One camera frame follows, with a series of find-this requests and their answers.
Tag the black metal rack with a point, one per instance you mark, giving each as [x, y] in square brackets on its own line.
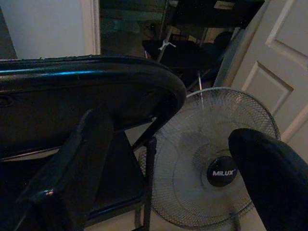
[183, 55]

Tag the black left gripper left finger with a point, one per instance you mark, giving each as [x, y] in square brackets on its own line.
[72, 168]

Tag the grey Milux standing fan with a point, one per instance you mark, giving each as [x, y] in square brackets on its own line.
[192, 144]

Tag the black folding chair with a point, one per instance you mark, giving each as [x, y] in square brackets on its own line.
[72, 96]

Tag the white panelled door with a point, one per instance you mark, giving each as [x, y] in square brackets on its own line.
[276, 72]

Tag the white door frame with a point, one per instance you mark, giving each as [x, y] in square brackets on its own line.
[92, 24]

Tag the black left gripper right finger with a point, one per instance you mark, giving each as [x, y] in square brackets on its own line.
[276, 187]

